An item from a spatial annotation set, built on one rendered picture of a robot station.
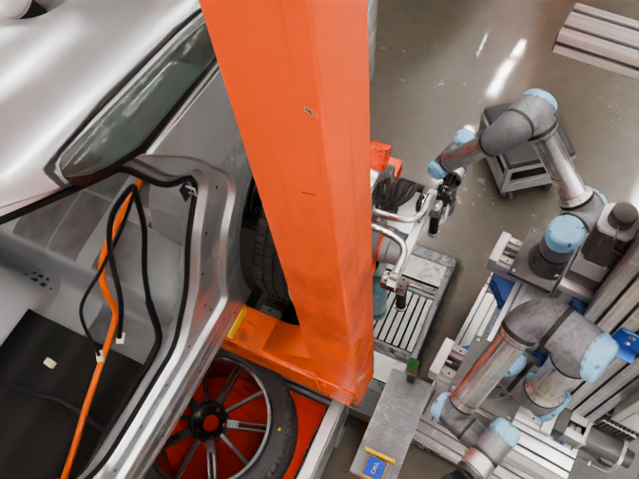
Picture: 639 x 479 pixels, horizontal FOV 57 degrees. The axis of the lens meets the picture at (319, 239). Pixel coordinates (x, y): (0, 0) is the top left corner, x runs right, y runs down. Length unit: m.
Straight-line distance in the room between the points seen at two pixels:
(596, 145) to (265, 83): 3.07
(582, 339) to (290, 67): 0.98
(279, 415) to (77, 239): 0.99
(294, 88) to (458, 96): 3.06
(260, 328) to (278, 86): 1.58
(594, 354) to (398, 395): 1.10
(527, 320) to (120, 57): 1.13
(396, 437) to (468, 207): 1.45
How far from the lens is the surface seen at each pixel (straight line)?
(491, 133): 1.98
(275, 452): 2.36
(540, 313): 1.51
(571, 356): 1.51
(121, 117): 1.45
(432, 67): 3.99
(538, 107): 2.02
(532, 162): 3.17
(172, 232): 2.12
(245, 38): 0.79
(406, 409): 2.42
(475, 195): 3.40
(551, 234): 2.11
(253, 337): 2.30
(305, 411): 2.61
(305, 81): 0.79
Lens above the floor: 2.80
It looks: 60 degrees down
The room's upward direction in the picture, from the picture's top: 10 degrees counter-clockwise
